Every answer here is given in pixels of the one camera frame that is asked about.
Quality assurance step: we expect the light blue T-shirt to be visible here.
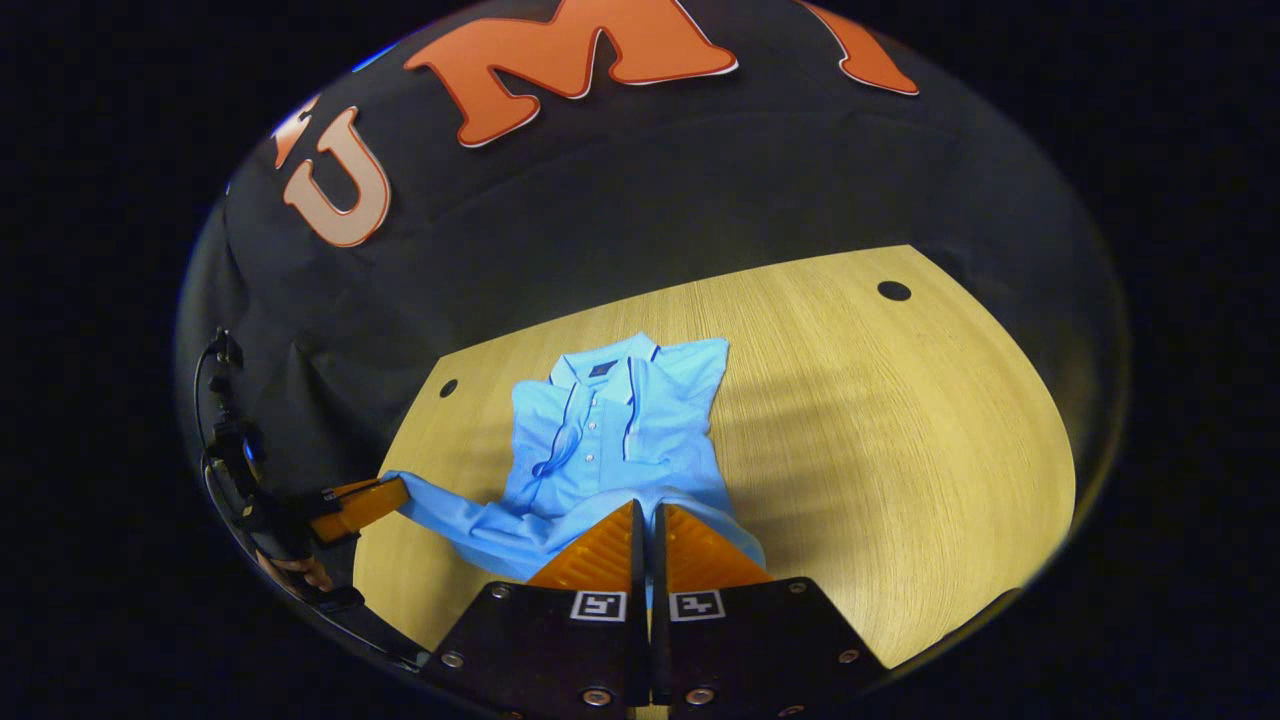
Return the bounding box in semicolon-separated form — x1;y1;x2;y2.
385;333;766;606

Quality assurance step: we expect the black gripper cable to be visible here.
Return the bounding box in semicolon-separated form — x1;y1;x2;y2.
195;340;431;671

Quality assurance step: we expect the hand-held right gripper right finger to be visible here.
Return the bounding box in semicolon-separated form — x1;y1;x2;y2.
650;502;891;720

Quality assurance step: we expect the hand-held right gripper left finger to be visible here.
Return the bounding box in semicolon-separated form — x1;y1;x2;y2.
420;498;651;720

